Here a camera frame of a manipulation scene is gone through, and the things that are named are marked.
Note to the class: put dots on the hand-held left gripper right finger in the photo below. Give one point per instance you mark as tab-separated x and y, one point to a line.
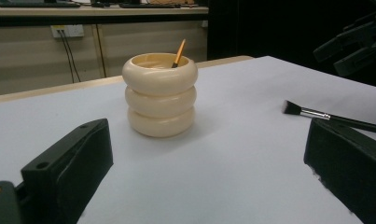
350	165

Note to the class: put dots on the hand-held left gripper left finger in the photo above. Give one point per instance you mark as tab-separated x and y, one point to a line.
70	168

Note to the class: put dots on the black makeup brush silver ferrule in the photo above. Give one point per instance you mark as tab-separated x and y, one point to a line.
347	120

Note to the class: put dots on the cream ringed brush holder cup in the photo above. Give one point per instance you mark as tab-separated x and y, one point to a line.
160	105

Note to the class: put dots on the thin brush with yellow end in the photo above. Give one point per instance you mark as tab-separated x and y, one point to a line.
178	54

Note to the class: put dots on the white table mat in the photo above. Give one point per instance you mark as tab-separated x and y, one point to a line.
238	140

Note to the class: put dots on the long beige desk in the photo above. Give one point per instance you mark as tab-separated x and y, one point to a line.
139	40

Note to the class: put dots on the black computer mouse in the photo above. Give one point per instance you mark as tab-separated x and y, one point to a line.
98	5

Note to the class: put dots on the black keyboard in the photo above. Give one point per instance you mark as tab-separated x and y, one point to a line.
150	5
39	4

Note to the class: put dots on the white wall socket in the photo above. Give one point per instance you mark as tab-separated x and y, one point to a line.
72	31

